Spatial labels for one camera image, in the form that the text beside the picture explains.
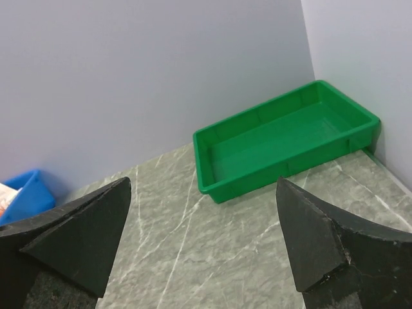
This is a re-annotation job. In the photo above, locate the orange Doraemon towel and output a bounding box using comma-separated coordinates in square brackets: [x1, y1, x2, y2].
[0, 183, 20, 216]

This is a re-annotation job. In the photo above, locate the green plastic tray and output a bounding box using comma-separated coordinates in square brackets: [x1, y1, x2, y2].
[193, 80, 380, 203]

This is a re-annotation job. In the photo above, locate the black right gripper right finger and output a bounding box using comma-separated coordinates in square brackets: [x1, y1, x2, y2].
[276, 178, 411, 308]

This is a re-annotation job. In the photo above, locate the blue plastic bin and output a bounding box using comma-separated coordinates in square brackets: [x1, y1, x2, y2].
[1, 169, 55, 225]

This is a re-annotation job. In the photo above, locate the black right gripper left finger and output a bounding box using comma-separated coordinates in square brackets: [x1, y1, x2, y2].
[1, 177, 131, 308]

